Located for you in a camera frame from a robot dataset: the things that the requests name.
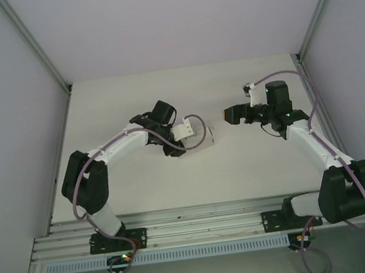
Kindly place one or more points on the white paper box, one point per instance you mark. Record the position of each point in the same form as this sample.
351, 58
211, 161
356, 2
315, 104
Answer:
211, 136

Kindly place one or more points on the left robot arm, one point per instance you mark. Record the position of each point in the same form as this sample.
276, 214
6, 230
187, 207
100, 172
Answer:
120, 143

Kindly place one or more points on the small electronics board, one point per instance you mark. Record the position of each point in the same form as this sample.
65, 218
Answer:
300, 240
119, 262

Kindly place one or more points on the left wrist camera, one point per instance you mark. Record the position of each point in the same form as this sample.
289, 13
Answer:
182, 130

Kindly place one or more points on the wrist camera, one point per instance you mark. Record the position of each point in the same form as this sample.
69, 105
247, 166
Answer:
257, 96
182, 130

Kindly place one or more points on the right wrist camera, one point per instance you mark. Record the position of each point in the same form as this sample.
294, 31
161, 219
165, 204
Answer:
257, 96

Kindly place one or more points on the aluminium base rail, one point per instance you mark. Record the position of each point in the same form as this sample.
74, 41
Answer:
195, 224

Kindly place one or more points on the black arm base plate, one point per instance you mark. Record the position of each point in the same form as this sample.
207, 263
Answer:
138, 238
271, 222

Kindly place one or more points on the aluminium corner post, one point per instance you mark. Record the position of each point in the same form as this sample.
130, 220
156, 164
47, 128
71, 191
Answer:
317, 5
37, 49

